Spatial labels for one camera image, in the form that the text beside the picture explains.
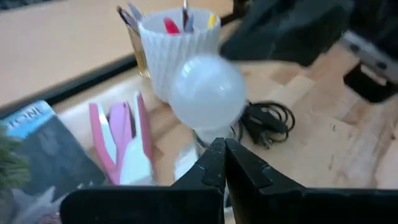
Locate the red marker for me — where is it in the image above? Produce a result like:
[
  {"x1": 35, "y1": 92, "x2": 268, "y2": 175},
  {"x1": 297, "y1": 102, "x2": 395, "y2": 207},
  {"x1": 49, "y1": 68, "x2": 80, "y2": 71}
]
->
[{"x1": 163, "y1": 17, "x2": 181, "y2": 35}]

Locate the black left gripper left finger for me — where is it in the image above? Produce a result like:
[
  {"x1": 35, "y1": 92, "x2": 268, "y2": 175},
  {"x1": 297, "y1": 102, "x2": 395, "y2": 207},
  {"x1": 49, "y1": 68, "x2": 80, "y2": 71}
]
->
[{"x1": 58, "y1": 137, "x2": 227, "y2": 224}]

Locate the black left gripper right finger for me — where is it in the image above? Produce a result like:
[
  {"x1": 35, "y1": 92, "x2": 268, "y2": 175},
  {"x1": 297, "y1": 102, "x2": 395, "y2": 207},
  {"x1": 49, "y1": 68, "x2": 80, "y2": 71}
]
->
[{"x1": 225, "y1": 138, "x2": 398, "y2": 224}]

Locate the chrome lamp socket base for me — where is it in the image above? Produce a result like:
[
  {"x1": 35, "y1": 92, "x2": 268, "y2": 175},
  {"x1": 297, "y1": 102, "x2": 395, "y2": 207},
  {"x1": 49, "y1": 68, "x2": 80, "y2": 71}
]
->
[{"x1": 173, "y1": 127, "x2": 237, "y2": 187}]

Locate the light wood desk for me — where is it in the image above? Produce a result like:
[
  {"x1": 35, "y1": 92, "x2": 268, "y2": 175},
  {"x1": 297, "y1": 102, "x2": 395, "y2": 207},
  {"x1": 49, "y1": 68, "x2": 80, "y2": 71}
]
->
[{"x1": 0, "y1": 0, "x2": 234, "y2": 108}]

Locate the clear glass pen holder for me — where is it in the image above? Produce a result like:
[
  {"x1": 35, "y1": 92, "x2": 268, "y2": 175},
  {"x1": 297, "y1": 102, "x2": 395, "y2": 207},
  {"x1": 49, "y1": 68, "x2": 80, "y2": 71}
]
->
[{"x1": 117, "y1": 4, "x2": 152, "y2": 78}]

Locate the pink stapler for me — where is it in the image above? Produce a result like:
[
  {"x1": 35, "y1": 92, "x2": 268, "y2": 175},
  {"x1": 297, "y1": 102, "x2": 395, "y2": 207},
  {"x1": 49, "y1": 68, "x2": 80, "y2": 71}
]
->
[{"x1": 88, "y1": 91, "x2": 156, "y2": 187}]

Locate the silver grey pen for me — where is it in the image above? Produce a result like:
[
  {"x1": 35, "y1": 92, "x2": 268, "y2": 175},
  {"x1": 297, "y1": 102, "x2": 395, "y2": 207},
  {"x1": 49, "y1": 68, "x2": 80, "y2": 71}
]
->
[{"x1": 182, "y1": 0, "x2": 195, "y2": 34}]

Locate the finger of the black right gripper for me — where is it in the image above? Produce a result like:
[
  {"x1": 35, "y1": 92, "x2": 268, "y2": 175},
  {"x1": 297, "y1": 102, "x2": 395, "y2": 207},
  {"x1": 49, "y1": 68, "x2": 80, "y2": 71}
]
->
[
  {"x1": 219, "y1": 0, "x2": 355, "y2": 68},
  {"x1": 343, "y1": 62, "x2": 390, "y2": 104}
]

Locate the blue and black book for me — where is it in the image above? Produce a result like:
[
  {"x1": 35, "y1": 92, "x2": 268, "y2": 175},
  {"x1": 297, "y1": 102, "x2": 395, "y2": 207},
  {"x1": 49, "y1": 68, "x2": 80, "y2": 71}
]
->
[{"x1": 0, "y1": 99, "x2": 107, "y2": 224}]

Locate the white ribbed pen cup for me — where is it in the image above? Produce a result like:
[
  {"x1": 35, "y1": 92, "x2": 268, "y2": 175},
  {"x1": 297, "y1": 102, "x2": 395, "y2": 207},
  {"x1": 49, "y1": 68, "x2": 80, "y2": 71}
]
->
[{"x1": 137, "y1": 7, "x2": 222, "y2": 103}]

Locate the black power cable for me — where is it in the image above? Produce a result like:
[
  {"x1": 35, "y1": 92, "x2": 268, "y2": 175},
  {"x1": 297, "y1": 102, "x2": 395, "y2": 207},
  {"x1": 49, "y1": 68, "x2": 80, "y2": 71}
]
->
[{"x1": 231, "y1": 101, "x2": 296, "y2": 150}]

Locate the white frosted lightbulb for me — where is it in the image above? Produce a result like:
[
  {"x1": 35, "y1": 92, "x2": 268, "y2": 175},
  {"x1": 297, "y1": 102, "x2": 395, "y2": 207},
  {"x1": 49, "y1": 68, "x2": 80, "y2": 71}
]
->
[{"x1": 169, "y1": 54, "x2": 247, "y2": 144}]

